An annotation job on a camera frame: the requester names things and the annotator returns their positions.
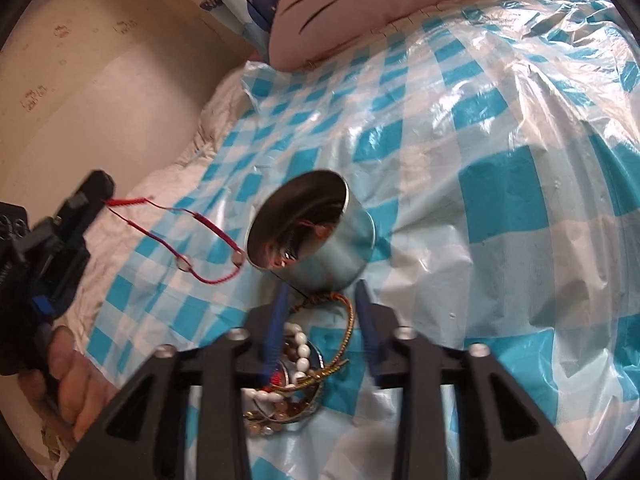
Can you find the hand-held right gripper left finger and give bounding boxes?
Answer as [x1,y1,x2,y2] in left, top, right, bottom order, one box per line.
[57,284,290,480]

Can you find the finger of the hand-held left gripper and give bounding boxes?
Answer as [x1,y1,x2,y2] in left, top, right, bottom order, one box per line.
[52,170,117,242]

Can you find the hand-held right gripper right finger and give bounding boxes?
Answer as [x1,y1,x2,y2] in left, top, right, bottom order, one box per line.
[354,279,587,480]

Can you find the round tin lid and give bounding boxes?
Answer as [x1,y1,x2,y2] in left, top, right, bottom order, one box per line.
[245,337,327,433]

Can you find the round metal tin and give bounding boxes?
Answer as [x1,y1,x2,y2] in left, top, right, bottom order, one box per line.
[245,170,377,295]

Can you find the red string bracelet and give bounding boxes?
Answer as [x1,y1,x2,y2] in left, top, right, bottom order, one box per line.
[102,195,248,286]

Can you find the person's left hand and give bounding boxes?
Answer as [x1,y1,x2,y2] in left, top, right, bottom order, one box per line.
[22,325,122,443]

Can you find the paper clutter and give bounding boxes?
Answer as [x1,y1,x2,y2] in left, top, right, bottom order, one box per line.
[40,417,81,471]

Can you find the blue checked plastic sheet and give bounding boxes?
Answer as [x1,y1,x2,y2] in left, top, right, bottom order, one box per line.
[85,0,640,480]

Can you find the gold braided cord bracelet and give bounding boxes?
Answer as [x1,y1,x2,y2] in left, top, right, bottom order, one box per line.
[260,292,357,395]

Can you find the white bead bracelet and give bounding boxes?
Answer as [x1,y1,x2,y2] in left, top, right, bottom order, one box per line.
[247,322,315,436]

